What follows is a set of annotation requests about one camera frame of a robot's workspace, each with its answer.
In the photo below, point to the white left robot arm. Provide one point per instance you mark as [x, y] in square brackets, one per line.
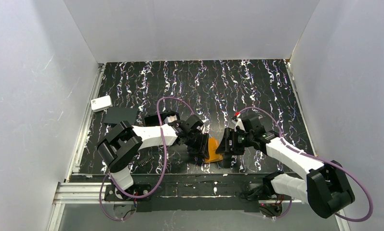
[118, 147]

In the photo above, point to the orange leather card holder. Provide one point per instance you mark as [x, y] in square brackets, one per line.
[212, 156]

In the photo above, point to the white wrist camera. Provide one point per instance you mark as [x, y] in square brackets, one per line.
[171, 120]
[238, 124]

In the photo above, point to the small white box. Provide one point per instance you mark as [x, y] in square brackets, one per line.
[101, 103]

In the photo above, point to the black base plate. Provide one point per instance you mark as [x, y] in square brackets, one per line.
[200, 192]

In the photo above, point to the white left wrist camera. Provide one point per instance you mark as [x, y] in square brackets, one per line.
[171, 120]

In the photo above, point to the black card box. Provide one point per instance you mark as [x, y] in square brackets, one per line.
[158, 119]

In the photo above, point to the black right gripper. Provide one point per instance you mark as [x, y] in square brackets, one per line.
[228, 144]

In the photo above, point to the aluminium frame rail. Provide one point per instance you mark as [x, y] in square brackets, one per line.
[68, 192]

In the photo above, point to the black comb strip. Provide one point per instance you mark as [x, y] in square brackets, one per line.
[145, 161]

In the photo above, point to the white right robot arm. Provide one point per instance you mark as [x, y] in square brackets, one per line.
[322, 186]

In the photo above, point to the black box lid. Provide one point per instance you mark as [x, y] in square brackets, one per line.
[114, 115]

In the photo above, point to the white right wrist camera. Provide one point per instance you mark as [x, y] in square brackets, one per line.
[238, 124]

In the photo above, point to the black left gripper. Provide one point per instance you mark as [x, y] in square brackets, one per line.
[201, 144]

